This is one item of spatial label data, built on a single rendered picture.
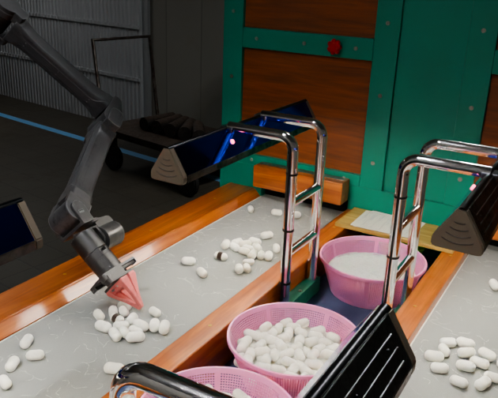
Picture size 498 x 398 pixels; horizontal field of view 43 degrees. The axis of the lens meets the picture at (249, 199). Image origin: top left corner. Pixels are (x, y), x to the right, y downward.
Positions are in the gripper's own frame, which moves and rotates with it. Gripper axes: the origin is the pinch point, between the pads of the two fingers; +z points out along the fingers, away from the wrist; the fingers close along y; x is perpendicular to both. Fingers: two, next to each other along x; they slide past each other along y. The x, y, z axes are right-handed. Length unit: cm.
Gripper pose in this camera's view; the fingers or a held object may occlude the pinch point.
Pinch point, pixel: (138, 305)
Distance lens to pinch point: 139.8
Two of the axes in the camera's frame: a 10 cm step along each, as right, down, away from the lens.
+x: -5.8, 5.9, 5.6
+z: 6.6, 7.4, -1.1
